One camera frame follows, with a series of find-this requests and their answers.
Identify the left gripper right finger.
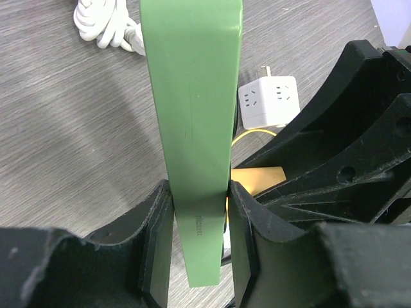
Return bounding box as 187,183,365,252
229,182,410,307

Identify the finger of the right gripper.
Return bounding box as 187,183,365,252
237,40,389,170
256,94,410,225

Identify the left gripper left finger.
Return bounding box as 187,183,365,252
1,180,173,307

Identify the white cube adapter plug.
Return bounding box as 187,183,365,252
238,66,301,130

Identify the yellow charger plug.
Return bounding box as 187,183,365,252
231,167,286,196

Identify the green power strip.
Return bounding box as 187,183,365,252
140,1,243,287

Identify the yellow coiled cable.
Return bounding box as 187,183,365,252
231,128,277,149

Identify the white coiled cord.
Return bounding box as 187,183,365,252
73,0,146,57

